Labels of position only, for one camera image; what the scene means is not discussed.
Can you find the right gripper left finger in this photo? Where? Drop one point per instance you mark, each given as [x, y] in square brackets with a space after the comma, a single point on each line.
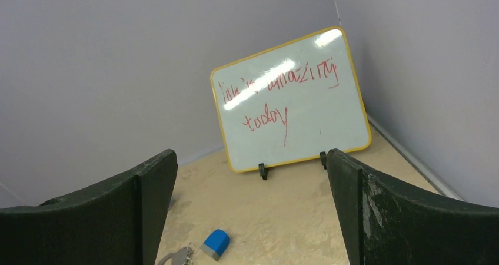
[119, 220]

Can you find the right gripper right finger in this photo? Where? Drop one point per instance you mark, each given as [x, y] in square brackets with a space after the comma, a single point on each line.
[385, 220]

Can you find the steel split key rings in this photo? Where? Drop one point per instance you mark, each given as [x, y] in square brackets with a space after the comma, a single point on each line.
[190, 253]

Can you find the blue grey whiteboard eraser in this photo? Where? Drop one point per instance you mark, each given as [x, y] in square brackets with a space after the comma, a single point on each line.
[216, 244]

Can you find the whiteboard with red writing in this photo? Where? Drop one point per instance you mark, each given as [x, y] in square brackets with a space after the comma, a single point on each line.
[290, 103]

